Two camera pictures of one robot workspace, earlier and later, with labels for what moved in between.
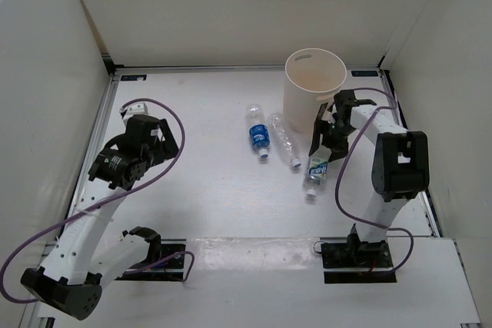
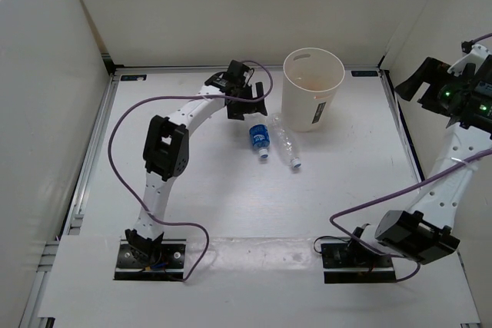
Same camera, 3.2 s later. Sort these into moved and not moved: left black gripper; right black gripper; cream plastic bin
Moved: left black gripper; right black gripper
Not moved: cream plastic bin
